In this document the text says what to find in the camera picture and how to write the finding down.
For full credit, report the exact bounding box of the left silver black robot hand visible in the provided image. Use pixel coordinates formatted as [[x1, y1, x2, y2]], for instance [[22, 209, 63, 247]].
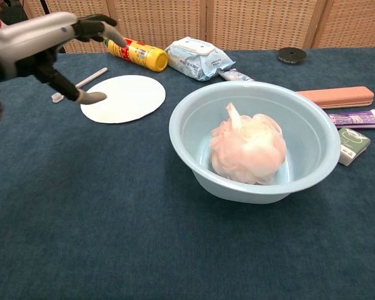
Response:
[[0, 11, 126, 106]]

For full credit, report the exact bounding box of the pink bath sponge loofah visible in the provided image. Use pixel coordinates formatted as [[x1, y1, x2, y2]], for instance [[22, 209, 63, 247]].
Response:
[[209, 102, 288, 186]]

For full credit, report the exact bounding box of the green soap box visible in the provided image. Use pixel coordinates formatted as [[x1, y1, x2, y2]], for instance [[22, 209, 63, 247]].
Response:
[[337, 126, 372, 167]]

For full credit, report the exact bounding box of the blue white toothpaste tube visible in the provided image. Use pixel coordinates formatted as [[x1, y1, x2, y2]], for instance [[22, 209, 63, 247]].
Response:
[[218, 68, 256, 83]]

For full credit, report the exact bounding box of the light blue plastic basin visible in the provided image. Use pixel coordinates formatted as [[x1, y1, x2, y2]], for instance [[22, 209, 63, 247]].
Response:
[[168, 81, 342, 205]]

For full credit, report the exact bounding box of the small purple tube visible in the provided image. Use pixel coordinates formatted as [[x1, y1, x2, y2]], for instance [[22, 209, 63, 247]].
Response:
[[327, 109, 375, 129]]

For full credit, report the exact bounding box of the dark office chair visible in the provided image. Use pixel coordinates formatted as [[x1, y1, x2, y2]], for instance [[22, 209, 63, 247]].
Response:
[[0, 0, 31, 26]]

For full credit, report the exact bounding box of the white toothbrush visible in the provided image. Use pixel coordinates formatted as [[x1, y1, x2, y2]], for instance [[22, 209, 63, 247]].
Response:
[[51, 67, 109, 103]]

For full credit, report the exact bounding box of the white round paper plate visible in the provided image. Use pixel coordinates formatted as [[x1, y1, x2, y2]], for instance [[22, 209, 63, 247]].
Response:
[[80, 74, 167, 124]]

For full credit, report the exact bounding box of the yellow bottle with red label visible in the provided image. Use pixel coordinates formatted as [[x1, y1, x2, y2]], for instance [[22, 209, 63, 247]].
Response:
[[104, 37, 169, 73]]

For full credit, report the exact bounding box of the light blue wet wipes pack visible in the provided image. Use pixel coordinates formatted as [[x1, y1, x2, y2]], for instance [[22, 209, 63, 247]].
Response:
[[164, 36, 237, 83]]

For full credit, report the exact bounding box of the dark blue table mat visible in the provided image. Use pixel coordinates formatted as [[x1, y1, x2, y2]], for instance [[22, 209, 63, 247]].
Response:
[[0, 46, 375, 300]]

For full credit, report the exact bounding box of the woven wicker folding screen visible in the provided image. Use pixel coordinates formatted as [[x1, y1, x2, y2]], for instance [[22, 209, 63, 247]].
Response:
[[23, 0, 375, 54]]

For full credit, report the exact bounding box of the black round disc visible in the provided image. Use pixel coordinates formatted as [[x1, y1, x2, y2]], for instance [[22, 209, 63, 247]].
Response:
[[277, 47, 308, 66]]

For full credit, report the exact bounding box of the pink toothbrush case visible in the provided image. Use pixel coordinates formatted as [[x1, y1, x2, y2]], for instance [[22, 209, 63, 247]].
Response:
[[296, 86, 375, 109]]

